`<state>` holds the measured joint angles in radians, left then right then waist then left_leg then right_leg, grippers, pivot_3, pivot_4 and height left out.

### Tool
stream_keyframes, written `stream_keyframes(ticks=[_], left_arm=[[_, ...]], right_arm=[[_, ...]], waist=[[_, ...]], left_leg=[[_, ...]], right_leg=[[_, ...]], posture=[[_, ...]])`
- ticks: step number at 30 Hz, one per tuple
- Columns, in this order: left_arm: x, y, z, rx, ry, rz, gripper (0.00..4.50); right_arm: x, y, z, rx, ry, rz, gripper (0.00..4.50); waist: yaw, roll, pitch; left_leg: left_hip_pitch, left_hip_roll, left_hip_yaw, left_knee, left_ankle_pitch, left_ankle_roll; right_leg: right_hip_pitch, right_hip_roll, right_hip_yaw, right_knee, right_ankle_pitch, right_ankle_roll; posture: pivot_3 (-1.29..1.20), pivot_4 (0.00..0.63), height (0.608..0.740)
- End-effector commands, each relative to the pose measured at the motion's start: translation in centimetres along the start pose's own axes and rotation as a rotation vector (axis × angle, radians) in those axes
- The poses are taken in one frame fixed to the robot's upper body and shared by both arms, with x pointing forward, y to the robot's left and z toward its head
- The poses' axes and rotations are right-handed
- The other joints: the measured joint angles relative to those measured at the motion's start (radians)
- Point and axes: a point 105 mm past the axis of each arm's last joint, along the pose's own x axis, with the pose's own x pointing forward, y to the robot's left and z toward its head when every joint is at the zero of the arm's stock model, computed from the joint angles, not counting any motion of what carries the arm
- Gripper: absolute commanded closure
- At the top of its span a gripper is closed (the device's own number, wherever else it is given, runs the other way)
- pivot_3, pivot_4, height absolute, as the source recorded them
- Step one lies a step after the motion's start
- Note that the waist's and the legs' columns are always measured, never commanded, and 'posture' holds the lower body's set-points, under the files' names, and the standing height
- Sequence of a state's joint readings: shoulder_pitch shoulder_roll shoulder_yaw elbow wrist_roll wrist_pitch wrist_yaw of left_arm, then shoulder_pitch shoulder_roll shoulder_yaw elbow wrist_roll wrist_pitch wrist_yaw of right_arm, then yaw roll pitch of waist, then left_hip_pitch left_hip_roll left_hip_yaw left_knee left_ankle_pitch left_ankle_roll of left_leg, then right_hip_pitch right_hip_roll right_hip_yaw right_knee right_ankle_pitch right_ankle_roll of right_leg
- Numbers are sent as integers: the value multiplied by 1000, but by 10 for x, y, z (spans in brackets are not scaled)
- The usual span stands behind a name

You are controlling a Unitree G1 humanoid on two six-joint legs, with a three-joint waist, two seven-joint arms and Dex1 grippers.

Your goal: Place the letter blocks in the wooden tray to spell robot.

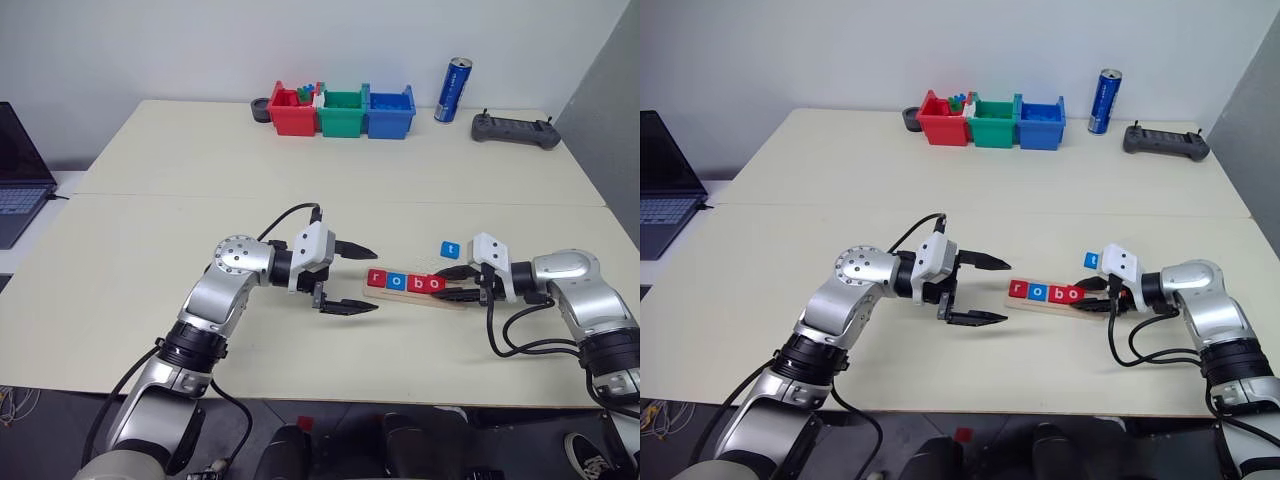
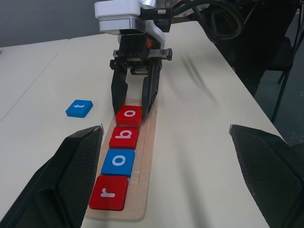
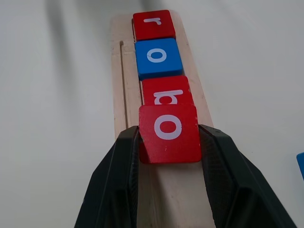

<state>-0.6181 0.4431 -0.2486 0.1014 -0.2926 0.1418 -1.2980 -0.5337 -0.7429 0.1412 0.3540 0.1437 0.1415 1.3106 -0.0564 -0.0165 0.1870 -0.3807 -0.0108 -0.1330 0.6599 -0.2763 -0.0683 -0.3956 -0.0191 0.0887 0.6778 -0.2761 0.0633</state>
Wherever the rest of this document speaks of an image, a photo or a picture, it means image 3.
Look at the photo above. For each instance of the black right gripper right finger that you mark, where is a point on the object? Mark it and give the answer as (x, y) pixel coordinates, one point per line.
(235, 185)

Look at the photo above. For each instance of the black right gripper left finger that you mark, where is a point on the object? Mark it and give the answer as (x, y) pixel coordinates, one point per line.
(111, 185)

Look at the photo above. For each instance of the red letter tile r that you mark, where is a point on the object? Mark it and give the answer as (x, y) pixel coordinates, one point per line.
(154, 28)

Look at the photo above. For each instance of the blue letter tile t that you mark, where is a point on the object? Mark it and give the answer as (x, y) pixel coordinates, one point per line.
(300, 166)

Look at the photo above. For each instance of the red letter tile b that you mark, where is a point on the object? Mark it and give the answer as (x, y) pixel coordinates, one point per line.
(166, 88)

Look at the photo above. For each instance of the wooden letter tray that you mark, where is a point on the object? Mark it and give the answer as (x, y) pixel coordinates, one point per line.
(171, 194)

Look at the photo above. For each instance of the blue letter tile o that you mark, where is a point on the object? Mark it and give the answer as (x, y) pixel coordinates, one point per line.
(158, 66)

